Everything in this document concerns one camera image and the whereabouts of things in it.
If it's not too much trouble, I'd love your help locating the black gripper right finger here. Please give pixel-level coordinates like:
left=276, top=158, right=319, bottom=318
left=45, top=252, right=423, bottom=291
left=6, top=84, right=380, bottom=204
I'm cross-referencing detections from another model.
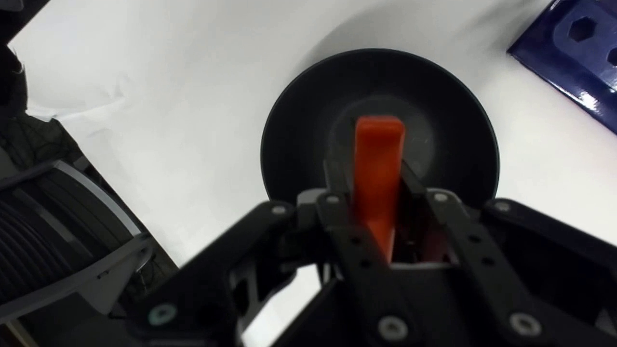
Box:
left=403, top=169, right=617, bottom=347

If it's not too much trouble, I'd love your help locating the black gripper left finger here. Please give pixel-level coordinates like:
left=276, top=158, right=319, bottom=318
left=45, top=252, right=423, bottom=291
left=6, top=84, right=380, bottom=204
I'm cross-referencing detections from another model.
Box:
left=319, top=156, right=419, bottom=347

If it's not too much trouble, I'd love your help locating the red orange block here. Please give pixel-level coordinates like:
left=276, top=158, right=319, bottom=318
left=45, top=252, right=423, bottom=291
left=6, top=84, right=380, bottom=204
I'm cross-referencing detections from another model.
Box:
left=353, top=115, right=405, bottom=260

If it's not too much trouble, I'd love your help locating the black round bowl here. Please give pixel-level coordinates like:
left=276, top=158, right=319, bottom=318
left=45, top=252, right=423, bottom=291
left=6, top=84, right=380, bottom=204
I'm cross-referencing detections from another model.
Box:
left=261, top=48, right=500, bottom=206

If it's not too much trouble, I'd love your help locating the dark blue plastic tray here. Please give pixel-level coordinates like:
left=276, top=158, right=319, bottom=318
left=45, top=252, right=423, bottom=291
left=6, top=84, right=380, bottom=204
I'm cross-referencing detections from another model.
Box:
left=508, top=0, right=617, bottom=133

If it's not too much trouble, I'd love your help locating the white paper table cover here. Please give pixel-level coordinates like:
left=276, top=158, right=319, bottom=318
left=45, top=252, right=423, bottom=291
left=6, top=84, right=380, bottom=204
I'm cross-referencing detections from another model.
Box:
left=6, top=0, right=617, bottom=347

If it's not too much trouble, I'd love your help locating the grey ribbed round base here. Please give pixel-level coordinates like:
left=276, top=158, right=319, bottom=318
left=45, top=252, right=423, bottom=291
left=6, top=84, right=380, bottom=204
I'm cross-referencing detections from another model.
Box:
left=0, top=161, right=155, bottom=323

